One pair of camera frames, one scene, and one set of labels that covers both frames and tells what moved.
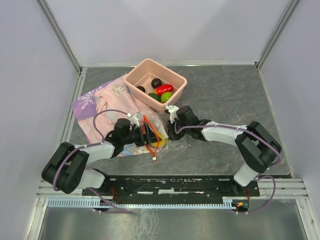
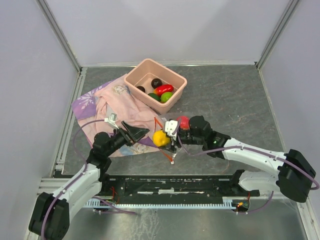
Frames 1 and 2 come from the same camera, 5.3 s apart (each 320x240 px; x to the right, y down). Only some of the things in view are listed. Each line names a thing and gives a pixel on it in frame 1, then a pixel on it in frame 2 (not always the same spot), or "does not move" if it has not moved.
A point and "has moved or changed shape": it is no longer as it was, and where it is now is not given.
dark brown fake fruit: x=141 y=88 does not move
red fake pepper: x=165 y=88 does not move
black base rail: x=172 y=186 does not move
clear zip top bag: x=159 y=121 has moved or changed shape
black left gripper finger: x=149 y=135 to x=135 y=133
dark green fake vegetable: x=155 y=96 does not move
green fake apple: x=165 y=96 does not move
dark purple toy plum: x=156 y=82 does not move
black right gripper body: x=175 y=136 to x=180 y=139
